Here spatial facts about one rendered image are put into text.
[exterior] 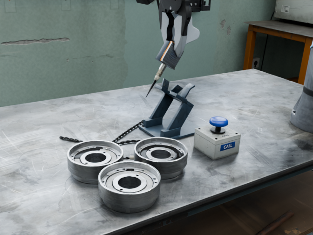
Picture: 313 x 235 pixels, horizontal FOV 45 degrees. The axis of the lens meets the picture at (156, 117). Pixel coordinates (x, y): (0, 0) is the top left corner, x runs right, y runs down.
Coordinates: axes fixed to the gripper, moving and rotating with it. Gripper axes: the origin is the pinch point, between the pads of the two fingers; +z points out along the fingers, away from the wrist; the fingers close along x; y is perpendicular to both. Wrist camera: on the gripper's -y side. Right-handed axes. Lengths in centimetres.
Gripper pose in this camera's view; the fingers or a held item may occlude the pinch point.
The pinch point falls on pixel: (171, 50)
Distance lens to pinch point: 84.1
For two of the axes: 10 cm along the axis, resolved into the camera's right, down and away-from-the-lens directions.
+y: 8.2, -1.9, 5.4
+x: -5.7, -3.3, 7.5
